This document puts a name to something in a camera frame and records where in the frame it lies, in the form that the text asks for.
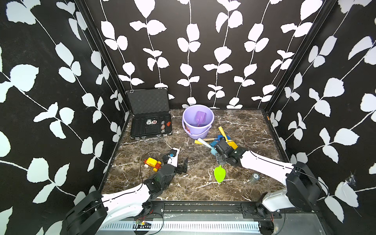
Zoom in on purple scoop pink handle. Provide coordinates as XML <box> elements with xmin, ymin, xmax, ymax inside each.
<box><xmin>195</xmin><ymin>111</ymin><xmax>207</xmax><ymax>127</ymax></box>

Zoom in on open black tool case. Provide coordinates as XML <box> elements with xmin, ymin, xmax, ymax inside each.
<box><xmin>125</xmin><ymin>88</ymin><xmax>172</xmax><ymax>140</ymax></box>

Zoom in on blue metal trowel wooden handle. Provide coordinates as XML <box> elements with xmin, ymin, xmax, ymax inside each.
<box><xmin>203</xmin><ymin>135</ymin><xmax>224</xmax><ymax>142</ymax></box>

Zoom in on white perforated strip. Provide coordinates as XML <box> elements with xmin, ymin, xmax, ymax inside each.
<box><xmin>100</xmin><ymin>221</ymin><xmax>260</xmax><ymax>233</ymax></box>

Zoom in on purple plastic bucket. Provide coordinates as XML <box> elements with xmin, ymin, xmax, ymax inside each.
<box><xmin>182</xmin><ymin>104</ymin><xmax>214</xmax><ymax>140</ymax></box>

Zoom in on yellow red toy car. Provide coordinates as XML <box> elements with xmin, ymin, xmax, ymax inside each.
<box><xmin>144</xmin><ymin>158</ymin><xmax>162</xmax><ymax>172</ymax></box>

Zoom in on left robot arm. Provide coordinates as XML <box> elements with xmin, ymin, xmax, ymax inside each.
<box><xmin>64</xmin><ymin>154</ymin><xmax>189</xmax><ymax>235</ymax></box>

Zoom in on green trowel yellow handle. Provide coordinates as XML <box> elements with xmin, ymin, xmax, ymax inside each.
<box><xmin>213</xmin><ymin>160</ymin><xmax>227</xmax><ymax>184</ymax></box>

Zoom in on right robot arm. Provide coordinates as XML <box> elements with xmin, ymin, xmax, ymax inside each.
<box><xmin>210</xmin><ymin>139</ymin><xmax>322</xmax><ymax>217</ymax></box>

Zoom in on light blue plastic trowel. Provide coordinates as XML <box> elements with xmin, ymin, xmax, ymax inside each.
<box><xmin>197</xmin><ymin>138</ymin><xmax>217</xmax><ymax>156</ymax></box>

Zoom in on black front rail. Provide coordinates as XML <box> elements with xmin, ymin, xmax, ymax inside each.
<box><xmin>101</xmin><ymin>201</ymin><xmax>316</xmax><ymax>219</ymax></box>

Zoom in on yellow plastic square shovel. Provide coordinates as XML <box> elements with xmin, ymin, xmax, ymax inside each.
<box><xmin>218</xmin><ymin>126</ymin><xmax>238</xmax><ymax>150</ymax></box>

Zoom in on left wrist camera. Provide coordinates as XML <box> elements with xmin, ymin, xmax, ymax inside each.
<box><xmin>167</xmin><ymin>148</ymin><xmax>179</xmax><ymax>167</ymax></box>

